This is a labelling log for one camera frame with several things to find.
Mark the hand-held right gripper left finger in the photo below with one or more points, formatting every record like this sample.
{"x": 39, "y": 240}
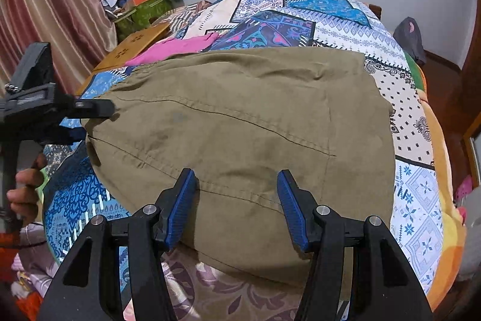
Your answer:
{"x": 183, "y": 202}

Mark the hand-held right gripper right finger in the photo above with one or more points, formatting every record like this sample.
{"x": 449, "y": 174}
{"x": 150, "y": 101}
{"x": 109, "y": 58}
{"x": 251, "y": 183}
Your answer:
{"x": 290, "y": 209}

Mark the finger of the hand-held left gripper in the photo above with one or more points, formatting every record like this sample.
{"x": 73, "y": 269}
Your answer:
{"x": 94, "y": 108}

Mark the olive green pants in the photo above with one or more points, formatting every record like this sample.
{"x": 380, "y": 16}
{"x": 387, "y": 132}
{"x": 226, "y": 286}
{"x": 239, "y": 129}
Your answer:
{"x": 240, "y": 140}

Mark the person's left hand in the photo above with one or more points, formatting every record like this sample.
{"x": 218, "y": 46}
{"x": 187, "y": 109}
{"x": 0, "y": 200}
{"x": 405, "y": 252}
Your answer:
{"x": 24, "y": 189}

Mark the wooden folding board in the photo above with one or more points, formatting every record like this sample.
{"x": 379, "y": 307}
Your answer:
{"x": 127, "y": 48}

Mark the striped pink curtain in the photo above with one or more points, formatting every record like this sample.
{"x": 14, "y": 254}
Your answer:
{"x": 49, "y": 5}

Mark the mauve floral blanket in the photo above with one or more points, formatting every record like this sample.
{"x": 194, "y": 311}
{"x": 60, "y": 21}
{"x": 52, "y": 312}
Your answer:
{"x": 210, "y": 291}

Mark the pink cloth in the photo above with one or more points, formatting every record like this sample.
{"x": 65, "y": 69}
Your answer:
{"x": 176, "y": 46}

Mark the green patterned box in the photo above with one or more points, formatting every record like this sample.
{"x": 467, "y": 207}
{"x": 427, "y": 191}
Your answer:
{"x": 144, "y": 12}

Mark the orange yellow blanket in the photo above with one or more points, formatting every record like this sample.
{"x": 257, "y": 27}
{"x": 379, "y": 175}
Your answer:
{"x": 447, "y": 193}

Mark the patchwork printed bed sheet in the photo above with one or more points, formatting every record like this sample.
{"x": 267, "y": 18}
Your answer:
{"x": 338, "y": 42}

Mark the dark grey bag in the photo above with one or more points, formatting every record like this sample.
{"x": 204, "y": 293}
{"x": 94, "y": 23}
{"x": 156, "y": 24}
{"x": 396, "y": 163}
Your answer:
{"x": 410, "y": 35}

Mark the wooden bed frame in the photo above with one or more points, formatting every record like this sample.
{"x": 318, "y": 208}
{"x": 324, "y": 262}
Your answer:
{"x": 447, "y": 80}

